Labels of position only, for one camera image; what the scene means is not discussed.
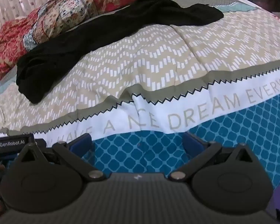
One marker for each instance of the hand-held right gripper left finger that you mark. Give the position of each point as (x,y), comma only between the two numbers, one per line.
(80,143)

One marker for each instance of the black pants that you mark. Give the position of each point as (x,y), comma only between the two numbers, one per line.
(102,30)

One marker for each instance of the red floral patchwork quilt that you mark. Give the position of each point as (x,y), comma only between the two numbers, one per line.
(60,21)

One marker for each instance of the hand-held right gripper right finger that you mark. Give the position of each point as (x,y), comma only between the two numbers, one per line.
(193,142)

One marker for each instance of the beige chevron printed bedspread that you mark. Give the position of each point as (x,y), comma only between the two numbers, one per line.
(154,74)

